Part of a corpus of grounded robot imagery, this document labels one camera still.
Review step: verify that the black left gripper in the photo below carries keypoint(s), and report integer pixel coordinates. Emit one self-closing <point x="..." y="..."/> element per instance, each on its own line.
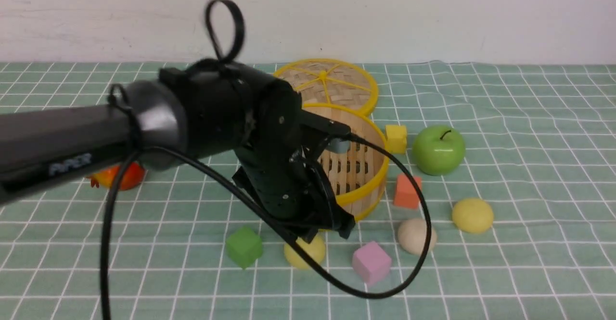
<point x="272" y="160"/>

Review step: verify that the yellow bun front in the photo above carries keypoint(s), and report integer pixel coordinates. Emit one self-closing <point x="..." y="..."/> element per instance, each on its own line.
<point x="316" y="249"/>

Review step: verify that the yellow bun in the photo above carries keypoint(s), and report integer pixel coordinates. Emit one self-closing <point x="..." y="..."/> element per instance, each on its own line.
<point x="472" y="215"/>
<point x="316" y="249"/>

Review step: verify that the white bun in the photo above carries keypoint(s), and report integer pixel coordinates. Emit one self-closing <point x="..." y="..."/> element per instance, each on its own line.
<point x="411" y="235"/>

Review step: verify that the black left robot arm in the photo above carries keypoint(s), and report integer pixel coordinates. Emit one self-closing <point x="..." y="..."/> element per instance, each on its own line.
<point x="202" y="111"/>

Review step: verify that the bamboo steamer tray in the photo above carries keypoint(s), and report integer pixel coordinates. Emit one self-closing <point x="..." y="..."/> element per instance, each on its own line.
<point x="358" y="176"/>

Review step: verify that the woven bamboo steamer lid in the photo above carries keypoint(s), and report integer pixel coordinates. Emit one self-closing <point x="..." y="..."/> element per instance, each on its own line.
<point x="332" y="81"/>

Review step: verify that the pink cube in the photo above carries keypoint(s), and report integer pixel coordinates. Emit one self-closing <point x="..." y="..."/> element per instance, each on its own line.
<point x="371" y="263"/>

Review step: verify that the green cube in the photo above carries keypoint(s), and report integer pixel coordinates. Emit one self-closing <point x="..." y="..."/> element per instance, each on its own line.
<point x="244" y="247"/>

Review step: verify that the orange cube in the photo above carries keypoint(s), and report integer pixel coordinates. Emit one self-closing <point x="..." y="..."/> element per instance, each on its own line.
<point x="405" y="195"/>

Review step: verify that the yellow cube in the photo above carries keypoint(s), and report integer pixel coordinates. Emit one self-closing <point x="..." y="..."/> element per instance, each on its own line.
<point x="397" y="138"/>

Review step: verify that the green apple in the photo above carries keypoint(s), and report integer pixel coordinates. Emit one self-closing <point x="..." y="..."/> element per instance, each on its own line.
<point x="438" y="150"/>

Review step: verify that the red pomegranate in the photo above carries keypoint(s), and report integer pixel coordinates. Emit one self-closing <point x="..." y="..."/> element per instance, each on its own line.
<point x="133" y="177"/>

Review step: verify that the green checkered tablecloth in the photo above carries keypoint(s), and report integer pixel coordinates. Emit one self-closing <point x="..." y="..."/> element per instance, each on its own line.
<point x="540" y="149"/>

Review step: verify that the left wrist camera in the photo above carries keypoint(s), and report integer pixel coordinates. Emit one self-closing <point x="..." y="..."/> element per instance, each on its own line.
<point x="319" y="133"/>

